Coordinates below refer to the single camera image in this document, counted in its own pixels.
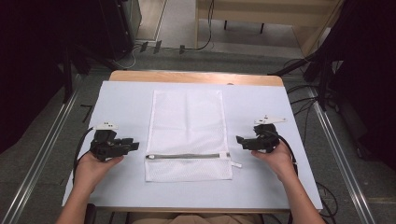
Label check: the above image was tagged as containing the white mesh laundry bag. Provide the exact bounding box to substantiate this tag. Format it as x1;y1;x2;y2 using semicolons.
144;89;244;183

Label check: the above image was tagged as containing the wooden table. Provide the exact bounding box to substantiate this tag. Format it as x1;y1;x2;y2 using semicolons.
108;70;285;88

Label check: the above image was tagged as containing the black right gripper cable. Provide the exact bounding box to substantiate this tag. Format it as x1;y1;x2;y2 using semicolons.
270;130;299;176

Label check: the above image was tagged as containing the light wooden bench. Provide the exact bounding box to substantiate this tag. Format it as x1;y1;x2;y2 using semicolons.
193;0;345;58

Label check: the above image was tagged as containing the person's left hand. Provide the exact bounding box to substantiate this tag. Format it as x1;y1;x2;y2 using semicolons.
73;151;125;194

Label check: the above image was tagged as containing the white table cover sheet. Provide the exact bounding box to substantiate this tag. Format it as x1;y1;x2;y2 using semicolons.
62;80;324;211

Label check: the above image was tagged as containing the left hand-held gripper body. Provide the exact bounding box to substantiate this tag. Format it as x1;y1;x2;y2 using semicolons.
90;121;133;162

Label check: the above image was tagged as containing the black floor cables bundle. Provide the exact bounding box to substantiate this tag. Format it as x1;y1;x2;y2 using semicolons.
284;59;340;144

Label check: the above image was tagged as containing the black curtain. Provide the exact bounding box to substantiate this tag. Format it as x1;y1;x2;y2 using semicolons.
0;0;108;155
320;0;396;171

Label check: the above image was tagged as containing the metal floor rail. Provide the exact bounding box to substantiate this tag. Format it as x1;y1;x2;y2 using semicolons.
307;87;377;224
1;90;79;224

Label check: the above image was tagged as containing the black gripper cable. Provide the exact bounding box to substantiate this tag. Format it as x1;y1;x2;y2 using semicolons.
72;126;95;185
270;130;299;176

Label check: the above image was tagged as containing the black floor cable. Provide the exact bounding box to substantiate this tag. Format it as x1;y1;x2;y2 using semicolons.
178;0;217;55

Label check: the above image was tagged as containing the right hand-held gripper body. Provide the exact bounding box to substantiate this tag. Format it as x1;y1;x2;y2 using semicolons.
247;115;288;154

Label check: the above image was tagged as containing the person's lap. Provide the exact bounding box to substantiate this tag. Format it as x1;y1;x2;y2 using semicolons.
126;212;264;224

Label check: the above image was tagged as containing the black cabinet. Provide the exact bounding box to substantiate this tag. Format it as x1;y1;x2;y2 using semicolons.
98;0;143;62

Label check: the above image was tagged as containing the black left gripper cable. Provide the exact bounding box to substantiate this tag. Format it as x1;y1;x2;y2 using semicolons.
72;126;95;185

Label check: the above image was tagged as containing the black metal stand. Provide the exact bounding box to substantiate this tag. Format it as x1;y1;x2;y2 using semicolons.
268;50;335;112
60;43;120;105

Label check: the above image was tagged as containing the person's right hand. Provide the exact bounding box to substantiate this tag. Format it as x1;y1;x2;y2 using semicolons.
250;141;299;184

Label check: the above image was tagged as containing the black chair part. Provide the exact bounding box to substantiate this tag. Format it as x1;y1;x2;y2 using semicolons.
83;203;98;224

